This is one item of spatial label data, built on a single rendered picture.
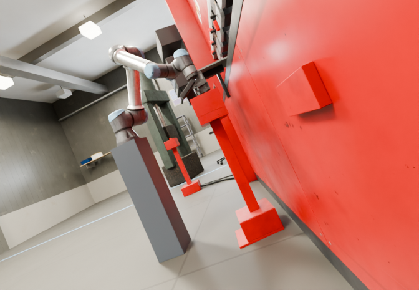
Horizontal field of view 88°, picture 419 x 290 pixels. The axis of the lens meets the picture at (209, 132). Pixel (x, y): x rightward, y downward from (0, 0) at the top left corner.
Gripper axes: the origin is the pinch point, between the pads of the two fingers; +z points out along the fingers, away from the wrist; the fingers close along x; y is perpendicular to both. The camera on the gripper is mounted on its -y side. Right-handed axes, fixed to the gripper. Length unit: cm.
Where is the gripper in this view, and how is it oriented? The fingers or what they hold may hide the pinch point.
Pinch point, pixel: (206, 109)
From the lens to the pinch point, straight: 119.6
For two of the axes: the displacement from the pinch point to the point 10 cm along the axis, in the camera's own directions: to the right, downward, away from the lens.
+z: 4.8, 8.7, -0.3
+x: 0.0, 0.3, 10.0
